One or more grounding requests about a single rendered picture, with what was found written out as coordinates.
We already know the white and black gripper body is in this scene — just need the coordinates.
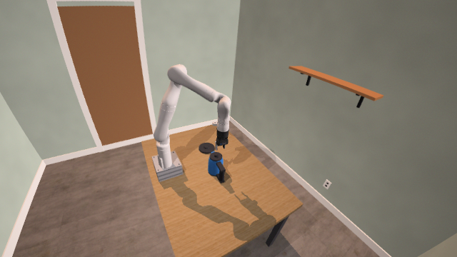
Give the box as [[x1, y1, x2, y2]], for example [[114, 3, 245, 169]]
[[212, 121, 229, 146]]

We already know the blue kettle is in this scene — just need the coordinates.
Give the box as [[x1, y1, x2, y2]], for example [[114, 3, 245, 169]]
[[208, 151, 226, 183]]

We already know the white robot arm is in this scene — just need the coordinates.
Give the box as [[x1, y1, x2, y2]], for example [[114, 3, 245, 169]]
[[154, 64, 231, 168]]

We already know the black round disc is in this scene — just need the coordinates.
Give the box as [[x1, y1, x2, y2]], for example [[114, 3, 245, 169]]
[[199, 143, 215, 153]]

